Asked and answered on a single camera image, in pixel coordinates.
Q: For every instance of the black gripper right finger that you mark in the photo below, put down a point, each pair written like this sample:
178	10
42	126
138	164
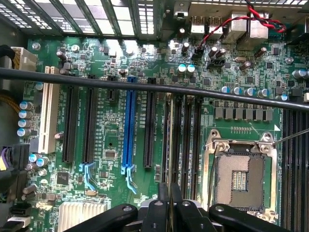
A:
183	217

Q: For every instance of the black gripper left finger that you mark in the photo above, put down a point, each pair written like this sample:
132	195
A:
154	217

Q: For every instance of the silver locking lever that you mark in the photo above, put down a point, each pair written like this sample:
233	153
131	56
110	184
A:
210	174
292	137

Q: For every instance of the silver heat sink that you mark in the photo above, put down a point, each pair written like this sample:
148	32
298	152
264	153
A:
82	215

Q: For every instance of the CPU socket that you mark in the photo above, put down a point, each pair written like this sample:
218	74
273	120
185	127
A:
241	164

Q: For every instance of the green motherboard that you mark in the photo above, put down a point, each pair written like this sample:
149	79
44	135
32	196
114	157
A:
108	135

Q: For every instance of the blue expansion slot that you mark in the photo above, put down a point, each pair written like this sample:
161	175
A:
129	120

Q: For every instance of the white expansion slot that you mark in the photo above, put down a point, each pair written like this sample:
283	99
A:
49	108

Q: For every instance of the open PC case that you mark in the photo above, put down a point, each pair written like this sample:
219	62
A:
166	26

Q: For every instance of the metal USB port block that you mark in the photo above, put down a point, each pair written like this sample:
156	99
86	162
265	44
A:
205	26

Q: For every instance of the metal network port block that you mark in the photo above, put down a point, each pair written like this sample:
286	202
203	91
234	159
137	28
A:
248	29

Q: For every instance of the white power connector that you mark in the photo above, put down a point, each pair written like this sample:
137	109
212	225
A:
24	59

